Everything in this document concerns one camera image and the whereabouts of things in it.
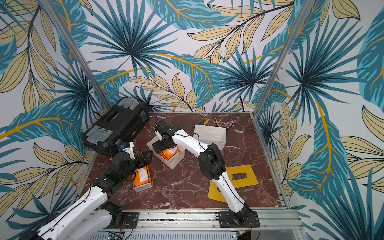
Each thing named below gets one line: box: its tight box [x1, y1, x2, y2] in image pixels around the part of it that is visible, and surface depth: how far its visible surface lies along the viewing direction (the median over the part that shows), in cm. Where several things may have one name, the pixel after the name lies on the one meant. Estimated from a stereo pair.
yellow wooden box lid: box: [208, 180, 227, 203], surface depth 84 cm
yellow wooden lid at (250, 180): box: [225, 164, 258, 189], surface depth 92 cm
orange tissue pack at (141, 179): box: [132, 165, 152, 193], surface depth 81 cm
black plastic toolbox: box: [81, 97, 150, 157], surface depth 92 cm
